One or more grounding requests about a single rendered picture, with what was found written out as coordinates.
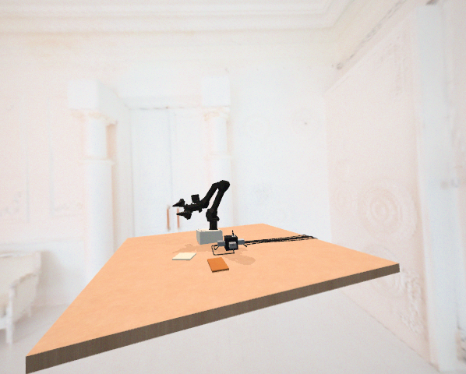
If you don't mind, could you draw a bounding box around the orange flat rectangular slab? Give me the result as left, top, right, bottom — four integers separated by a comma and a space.
207, 257, 229, 272

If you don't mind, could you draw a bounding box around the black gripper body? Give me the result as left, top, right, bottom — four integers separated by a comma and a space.
180, 199, 195, 220

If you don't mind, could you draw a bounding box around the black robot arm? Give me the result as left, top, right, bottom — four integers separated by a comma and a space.
191, 180, 230, 230

